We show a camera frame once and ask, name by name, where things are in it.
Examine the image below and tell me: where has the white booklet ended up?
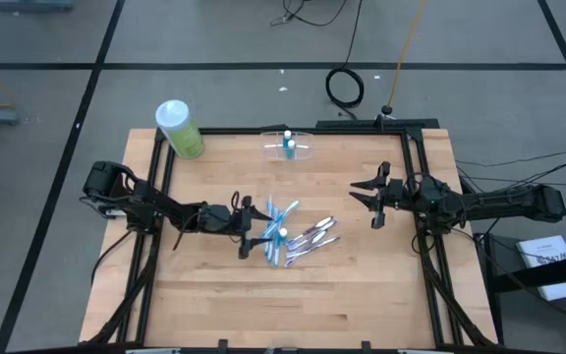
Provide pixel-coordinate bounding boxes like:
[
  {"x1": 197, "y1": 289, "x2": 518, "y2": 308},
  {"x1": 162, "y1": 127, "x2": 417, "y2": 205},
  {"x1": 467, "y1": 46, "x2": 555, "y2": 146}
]
[{"x1": 516, "y1": 234, "x2": 566, "y2": 302}]

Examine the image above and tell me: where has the loose black floor cable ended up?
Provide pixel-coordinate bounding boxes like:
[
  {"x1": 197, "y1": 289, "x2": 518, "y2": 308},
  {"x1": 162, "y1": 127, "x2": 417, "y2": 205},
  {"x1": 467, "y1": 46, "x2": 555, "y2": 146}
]
[{"x1": 270, "y1": 0, "x2": 349, "y2": 28}]

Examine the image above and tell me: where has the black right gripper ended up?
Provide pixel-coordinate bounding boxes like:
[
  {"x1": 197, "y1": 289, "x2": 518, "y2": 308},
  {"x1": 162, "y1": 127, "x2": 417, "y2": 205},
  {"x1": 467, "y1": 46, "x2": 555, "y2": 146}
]
[{"x1": 349, "y1": 160, "x2": 416, "y2": 230}]

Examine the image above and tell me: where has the black equipment stand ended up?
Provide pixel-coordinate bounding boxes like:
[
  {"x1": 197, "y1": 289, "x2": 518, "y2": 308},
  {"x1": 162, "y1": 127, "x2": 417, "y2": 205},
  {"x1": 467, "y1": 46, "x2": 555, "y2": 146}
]
[{"x1": 474, "y1": 230, "x2": 566, "y2": 354}]

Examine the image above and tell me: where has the green disinfecting wipes canister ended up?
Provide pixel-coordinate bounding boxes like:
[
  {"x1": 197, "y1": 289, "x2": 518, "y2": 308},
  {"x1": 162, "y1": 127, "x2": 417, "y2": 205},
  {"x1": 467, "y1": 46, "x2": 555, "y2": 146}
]
[{"x1": 154, "y1": 99, "x2": 205, "y2": 160}]

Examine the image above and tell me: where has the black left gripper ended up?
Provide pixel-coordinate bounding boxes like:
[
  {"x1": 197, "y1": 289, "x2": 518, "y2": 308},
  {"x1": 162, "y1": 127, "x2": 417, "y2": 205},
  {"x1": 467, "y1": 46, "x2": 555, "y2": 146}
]
[{"x1": 198, "y1": 195, "x2": 274, "y2": 261}]

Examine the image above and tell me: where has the clear acrylic organizer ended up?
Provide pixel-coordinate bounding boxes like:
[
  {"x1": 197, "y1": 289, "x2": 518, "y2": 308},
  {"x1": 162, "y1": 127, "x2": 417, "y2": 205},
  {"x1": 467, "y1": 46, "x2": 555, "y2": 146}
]
[{"x1": 259, "y1": 130, "x2": 314, "y2": 161}]

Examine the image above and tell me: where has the yellow cable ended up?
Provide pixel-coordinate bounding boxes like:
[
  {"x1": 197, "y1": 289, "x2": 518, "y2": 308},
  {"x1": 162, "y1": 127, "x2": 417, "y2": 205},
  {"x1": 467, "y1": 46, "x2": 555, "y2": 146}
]
[{"x1": 380, "y1": 0, "x2": 430, "y2": 117}]

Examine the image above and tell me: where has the coiled black floor cable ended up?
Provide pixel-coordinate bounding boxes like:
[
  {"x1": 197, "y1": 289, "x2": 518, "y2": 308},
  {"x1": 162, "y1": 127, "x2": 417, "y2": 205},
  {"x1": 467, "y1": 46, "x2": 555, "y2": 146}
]
[{"x1": 325, "y1": 0, "x2": 366, "y2": 110}]

